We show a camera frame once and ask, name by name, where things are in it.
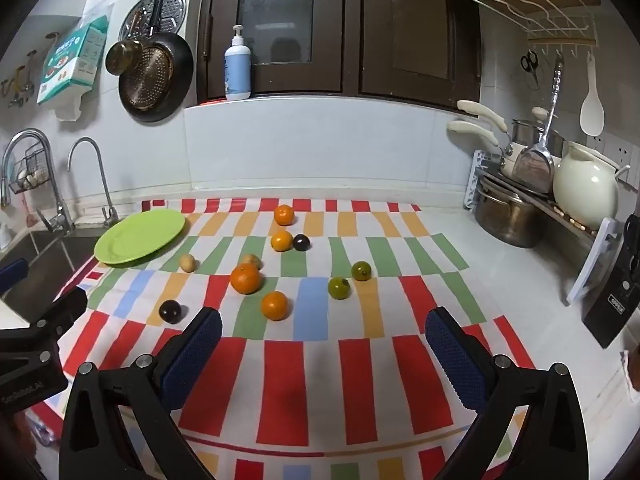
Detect white blue pump bottle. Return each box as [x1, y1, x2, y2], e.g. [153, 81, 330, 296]
[224, 25, 252, 101]

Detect white steel dish rack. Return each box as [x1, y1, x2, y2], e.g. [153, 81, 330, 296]
[462, 149, 632, 307]

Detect wall hook rack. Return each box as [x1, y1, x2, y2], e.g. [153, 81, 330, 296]
[0, 32, 58, 109]

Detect green plate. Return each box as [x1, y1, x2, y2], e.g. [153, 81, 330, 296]
[94, 209, 187, 267]

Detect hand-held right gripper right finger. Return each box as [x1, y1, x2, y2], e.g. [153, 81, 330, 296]
[425, 306, 590, 480]

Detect metal spatula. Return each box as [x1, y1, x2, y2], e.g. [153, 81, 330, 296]
[512, 55, 566, 194]

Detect black knife holder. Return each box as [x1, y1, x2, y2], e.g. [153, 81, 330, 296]
[581, 214, 640, 351]

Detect dark brown window frame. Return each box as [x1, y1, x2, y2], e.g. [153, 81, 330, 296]
[195, 0, 483, 111]

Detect teal white carton box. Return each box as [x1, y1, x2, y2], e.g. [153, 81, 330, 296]
[36, 15, 110, 106]

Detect large orange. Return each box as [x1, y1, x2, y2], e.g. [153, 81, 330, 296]
[230, 263, 263, 295]

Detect black frying pan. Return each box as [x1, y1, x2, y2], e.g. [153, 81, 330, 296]
[118, 0, 194, 124]

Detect cream kettle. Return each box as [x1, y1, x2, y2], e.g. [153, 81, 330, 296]
[552, 141, 632, 231]

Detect small chrome faucet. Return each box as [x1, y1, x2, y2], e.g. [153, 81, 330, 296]
[67, 137, 121, 226]

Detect steel saucepan cream handle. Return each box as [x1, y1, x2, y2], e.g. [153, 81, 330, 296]
[456, 100, 566, 161]

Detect large steel pot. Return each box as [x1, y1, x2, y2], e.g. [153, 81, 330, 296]
[474, 175, 551, 249]

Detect small brass pot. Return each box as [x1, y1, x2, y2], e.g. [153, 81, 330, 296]
[105, 39, 147, 77]

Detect round metal steamer rack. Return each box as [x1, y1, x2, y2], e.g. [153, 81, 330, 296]
[120, 0, 187, 41]

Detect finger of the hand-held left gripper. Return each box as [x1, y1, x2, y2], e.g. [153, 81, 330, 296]
[29, 287, 89, 340]
[0, 258, 30, 297]

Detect steel sink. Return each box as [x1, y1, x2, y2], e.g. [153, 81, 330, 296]
[0, 230, 108, 311]

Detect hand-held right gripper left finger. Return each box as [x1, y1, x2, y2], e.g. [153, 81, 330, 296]
[59, 306, 224, 480]

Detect black wire basket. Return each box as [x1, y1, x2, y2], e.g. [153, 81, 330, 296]
[7, 144, 52, 195]

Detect black scissors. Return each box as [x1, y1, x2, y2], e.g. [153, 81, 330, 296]
[520, 50, 542, 87]

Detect white rice spoon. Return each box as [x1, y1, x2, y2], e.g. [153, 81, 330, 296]
[580, 52, 606, 137]

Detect striped colourful table cloth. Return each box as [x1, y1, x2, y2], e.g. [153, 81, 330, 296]
[25, 197, 538, 480]

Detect tall chrome faucet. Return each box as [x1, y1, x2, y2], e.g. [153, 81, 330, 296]
[0, 129, 76, 234]

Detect white wall socket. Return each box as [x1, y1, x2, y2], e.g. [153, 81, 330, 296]
[585, 132, 640, 186]

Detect white wire wall rack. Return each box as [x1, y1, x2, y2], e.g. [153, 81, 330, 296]
[430, 0, 601, 57]

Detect white plastic bags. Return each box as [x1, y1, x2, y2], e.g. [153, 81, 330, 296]
[54, 91, 90, 122]

